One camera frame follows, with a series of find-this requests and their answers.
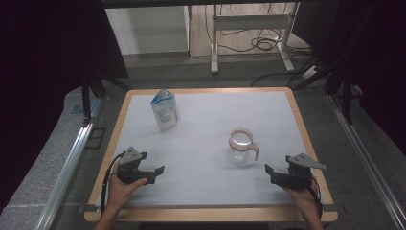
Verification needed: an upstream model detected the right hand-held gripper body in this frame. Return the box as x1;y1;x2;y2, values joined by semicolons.
273;152;327;191

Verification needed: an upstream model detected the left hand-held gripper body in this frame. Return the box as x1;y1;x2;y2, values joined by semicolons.
116;146;151;185

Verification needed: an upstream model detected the glass pitcher with beige rim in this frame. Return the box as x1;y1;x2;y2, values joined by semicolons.
227;126;260;164

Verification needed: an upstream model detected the white and blue milk carton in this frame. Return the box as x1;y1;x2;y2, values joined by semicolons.
150;88;181;133

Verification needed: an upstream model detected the person's right hand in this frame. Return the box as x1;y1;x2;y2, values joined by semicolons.
282;181;321;214

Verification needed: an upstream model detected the person's left hand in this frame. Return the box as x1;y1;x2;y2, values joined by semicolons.
106;162;149;209

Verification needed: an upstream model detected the pale grey table mat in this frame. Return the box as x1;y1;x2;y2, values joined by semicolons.
95;90;326;207

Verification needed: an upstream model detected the black tripod stand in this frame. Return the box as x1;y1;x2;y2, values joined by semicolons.
79;68;132;126

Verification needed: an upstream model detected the black metal stand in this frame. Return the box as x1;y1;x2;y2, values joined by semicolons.
286;56;363;127

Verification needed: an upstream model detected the white cabinet panel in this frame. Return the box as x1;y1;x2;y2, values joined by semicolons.
104;5;192;56

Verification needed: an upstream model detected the black curtain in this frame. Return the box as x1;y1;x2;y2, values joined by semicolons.
291;0;406;157
0;0;130;210

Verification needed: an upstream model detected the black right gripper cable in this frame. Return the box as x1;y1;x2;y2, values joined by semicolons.
307;174;324;219

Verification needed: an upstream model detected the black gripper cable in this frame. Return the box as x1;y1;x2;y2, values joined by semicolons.
307;174;324;219
100;151;124;216

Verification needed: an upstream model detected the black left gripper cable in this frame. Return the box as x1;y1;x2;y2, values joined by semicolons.
100;151;124;216

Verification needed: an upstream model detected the aluminium rail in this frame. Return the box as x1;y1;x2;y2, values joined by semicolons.
327;93;406;230
34;96;105;230

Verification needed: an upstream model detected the single black floor cable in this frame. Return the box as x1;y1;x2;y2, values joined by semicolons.
250;71;309;88

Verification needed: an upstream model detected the bundle of black floor cables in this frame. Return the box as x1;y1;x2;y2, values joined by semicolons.
204;3;315;56

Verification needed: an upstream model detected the white metal desk frame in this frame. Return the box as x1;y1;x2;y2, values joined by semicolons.
210;2;297;75

